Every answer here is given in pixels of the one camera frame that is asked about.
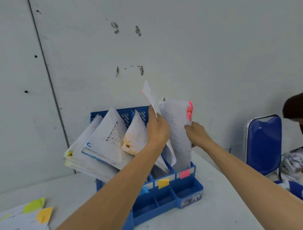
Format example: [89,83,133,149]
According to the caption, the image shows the person's left hand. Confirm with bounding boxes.
[145,105,171,150]

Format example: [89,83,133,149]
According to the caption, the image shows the person's right hand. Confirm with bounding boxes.
[184,121,215,150]

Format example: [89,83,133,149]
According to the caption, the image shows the paper stack with pink tabs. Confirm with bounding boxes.
[157,97,193,172]

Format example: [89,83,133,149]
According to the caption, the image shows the white paper sheet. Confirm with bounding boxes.
[142,80,177,167]

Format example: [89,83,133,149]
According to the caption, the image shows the person's right forearm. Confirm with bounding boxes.
[204,139,303,230]

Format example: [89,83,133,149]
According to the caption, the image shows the person's left forearm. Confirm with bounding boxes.
[56,142,166,230]

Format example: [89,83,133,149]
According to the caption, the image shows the paper stack with orange tab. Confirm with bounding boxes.
[122,110,152,156]

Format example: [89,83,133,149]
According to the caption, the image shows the paper stack with blue edge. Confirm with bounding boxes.
[81,106,134,170]

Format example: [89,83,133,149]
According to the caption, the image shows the papers inside organizer slot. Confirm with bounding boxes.
[151,155,171,180]

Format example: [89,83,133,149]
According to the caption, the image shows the picture sticker on organizer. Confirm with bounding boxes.
[181,192,203,207]

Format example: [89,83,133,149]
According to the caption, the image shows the blue padded metal chair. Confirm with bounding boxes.
[245,114,283,176]

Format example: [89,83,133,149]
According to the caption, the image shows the blue plastic file organizer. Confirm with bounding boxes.
[90,106,204,230]

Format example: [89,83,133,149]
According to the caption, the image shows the paper stack with yellow tabs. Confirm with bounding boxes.
[63,115,119,183]

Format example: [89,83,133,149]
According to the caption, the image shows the pile of crumpled papers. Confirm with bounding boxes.
[280,147,303,182]

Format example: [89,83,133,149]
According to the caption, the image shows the orange-yellow sticky note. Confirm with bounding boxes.
[36,207,53,225]

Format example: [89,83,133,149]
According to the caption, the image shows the yellow-green sticky note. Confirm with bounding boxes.
[23,198,45,214]

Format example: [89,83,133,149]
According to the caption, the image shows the loose papers on table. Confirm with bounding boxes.
[0,198,51,230]

